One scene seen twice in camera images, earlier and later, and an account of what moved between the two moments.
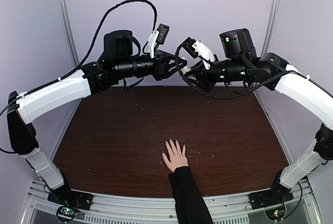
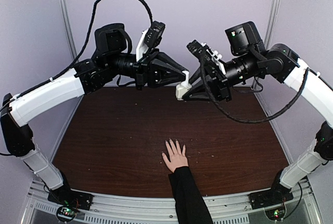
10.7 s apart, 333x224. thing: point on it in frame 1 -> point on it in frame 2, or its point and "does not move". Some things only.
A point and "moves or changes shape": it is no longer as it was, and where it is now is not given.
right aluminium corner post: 269,26 does not move
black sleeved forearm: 191,206 does not move
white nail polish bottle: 185,69 moves or changes shape
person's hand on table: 177,159 does not move
